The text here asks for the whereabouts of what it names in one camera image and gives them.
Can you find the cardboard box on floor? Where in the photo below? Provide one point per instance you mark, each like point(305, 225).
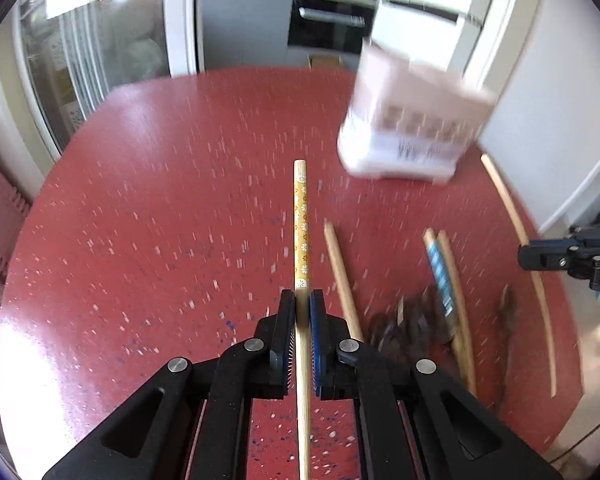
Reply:
point(325, 61)

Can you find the white refrigerator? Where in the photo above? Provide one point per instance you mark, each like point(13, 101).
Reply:
point(478, 40)

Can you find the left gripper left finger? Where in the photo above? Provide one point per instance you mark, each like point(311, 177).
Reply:
point(190, 420)

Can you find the black built-in oven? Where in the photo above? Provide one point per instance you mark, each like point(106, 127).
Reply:
point(329, 25)

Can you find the blue patterned chopstick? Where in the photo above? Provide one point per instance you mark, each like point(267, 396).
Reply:
point(444, 285)

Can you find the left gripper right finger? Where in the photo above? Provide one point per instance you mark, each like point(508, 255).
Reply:
point(414, 421)

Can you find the dark translucent plastic spoon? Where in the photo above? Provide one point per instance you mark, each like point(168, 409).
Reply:
point(409, 330)

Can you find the yellow patterned chopstick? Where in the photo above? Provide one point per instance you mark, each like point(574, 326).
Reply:
point(302, 336)

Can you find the glass sliding door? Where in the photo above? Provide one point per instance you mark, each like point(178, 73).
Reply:
point(73, 53)

